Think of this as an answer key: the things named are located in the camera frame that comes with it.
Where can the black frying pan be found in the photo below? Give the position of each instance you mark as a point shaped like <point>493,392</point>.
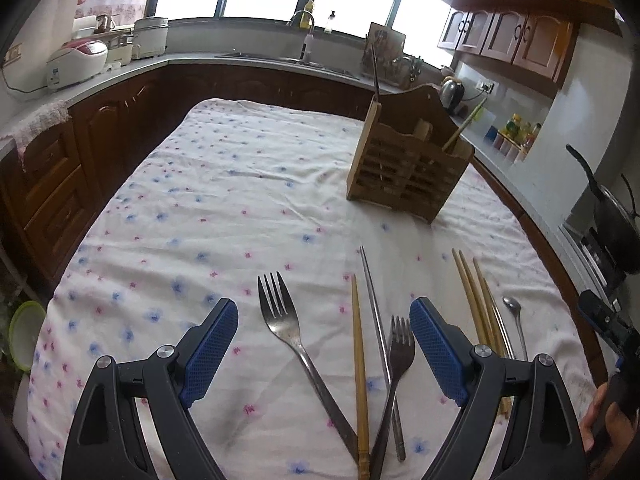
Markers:
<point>610,215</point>

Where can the black long utensil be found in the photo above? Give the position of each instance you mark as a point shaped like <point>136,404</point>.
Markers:
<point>375,75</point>

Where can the grey kitchen countertop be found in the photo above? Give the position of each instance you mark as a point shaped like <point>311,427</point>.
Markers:
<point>150,62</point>

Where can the white round cooker pot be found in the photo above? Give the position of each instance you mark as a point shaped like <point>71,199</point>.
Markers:
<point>150,37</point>

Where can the large metal fork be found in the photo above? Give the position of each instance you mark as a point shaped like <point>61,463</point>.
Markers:
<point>280,320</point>

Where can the pink lace cloth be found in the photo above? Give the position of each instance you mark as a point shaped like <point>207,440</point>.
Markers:
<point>40,117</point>

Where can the small metal fork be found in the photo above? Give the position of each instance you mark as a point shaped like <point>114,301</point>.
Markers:
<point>400,355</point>

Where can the wooden utensil holder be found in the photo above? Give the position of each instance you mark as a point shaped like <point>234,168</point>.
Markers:
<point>400,175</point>

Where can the white floral tablecloth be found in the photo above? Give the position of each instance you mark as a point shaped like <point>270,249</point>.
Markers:
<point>225,200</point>

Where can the clear small bottle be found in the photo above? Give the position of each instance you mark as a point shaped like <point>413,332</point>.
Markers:
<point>328,22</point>

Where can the metal dish rack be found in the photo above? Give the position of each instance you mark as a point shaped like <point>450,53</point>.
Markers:
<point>410,70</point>

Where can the metal kitchen faucet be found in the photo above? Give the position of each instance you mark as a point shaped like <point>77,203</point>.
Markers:
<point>306,40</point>

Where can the wooden upper cabinets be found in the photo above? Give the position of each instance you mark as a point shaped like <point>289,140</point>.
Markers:
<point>525,35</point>

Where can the wooden cutting board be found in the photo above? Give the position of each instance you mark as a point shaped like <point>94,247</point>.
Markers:
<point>385,45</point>

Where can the small white steamer appliance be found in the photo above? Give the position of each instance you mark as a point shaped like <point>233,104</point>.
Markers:
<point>119,50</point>

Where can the yellow dish soap bottle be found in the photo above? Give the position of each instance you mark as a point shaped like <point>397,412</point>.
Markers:
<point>309,7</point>

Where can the wall socket strip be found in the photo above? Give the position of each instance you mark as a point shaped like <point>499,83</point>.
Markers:
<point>12,54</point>

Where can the rack of condiment bottles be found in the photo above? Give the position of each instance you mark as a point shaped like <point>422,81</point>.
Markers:
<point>517,135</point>

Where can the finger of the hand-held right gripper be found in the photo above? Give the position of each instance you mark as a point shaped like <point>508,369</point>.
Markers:
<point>600,315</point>

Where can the white rice cooker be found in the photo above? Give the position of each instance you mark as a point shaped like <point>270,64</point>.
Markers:
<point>75,62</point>

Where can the small metal spoon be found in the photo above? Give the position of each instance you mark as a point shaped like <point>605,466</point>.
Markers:
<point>512,305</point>

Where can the white wall socket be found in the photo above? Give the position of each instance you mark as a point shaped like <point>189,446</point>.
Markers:
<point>486,86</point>

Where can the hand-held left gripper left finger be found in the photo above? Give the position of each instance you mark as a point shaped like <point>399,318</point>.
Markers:
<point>212,345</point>

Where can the wooden chopstick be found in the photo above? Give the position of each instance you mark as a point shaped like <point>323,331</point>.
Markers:
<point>359,360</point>
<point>467,295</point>
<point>475,295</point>
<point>465,125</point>
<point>486,290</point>

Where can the person's right hand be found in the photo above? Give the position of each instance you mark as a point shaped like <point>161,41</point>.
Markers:
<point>595,410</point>

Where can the steel kitchen sink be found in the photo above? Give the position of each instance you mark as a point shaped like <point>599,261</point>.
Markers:
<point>280,58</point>

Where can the steel electric kettle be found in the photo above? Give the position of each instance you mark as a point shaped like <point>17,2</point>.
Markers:
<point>451,92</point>

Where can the dark wooden lower cabinets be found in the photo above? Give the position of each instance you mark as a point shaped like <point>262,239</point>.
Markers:
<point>125,120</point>

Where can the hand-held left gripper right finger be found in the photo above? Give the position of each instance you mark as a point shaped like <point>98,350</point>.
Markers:
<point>437,345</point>

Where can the black gas stove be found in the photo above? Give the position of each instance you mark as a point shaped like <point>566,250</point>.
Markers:
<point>595,260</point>

